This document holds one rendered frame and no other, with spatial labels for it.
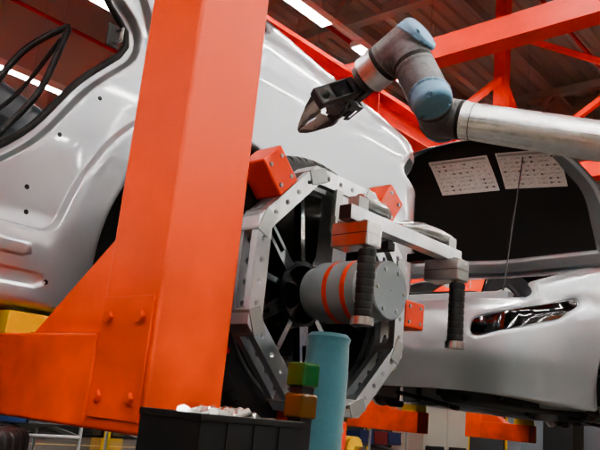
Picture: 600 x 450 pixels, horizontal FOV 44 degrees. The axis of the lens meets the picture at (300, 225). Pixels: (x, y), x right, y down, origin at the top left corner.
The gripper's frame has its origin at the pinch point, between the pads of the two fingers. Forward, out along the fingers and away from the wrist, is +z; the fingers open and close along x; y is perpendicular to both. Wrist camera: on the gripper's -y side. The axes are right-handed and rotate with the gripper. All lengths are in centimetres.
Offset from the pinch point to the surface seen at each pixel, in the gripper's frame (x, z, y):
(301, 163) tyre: -8.3, 3.0, -2.8
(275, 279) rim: -30.4, 17.4, -13.8
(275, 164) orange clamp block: -12.0, -1.8, -21.8
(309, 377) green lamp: -56, -5, -50
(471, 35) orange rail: 126, 32, 368
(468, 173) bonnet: 37, 78, 337
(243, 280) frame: -30.3, 14.0, -29.2
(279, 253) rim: -25.2, 14.6, -11.2
